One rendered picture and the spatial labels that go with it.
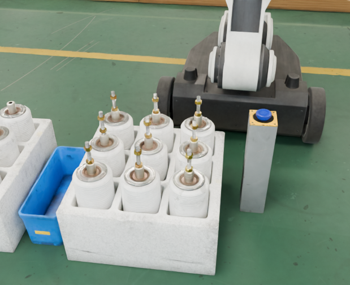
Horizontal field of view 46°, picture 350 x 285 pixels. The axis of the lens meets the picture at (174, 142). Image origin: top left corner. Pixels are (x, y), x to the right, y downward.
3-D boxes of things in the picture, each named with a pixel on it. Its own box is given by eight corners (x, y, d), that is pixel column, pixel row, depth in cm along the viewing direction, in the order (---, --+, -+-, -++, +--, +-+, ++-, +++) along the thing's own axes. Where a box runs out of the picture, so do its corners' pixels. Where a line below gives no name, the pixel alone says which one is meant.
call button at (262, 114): (255, 114, 110) (255, 107, 108) (270, 115, 109) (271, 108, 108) (255, 122, 106) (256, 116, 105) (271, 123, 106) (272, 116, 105)
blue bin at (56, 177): (63, 174, 138) (56, 145, 131) (95, 176, 137) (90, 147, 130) (26, 245, 114) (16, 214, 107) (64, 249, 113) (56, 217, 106)
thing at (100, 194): (75, 222, 112) (64, 171, 101) (106, 205, 117) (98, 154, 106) (94, 243, 106) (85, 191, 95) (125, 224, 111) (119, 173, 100)
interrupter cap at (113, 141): (85, 149, 109) (84, 146, 108) (100, 133, 114) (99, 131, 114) (110, 155, 106) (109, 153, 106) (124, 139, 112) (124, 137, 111)
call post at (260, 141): (239, 195, 129) (249, 110, 111) (262, 197, 129) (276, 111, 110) (239, 211, 124) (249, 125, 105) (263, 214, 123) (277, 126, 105)
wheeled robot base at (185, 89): (189, 57, 204) (190, -12, 184) (298, 64, 196) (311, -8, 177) (164, 131, 154) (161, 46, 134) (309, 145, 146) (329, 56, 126)
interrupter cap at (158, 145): (169, 146, 109) (169, 145, 108) (147, 160, 104) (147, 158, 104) (149, 135, 113) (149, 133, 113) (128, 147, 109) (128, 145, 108)
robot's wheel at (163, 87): (165, 111, 169) (164, 66, 158) (177, 112, 169) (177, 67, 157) (155, 139, 154) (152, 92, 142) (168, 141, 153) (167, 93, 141)
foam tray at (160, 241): (106, 167, 141) (100, 122, 131) (221, 176, 137) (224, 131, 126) (67, 260, 110) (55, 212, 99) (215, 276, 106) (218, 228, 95)
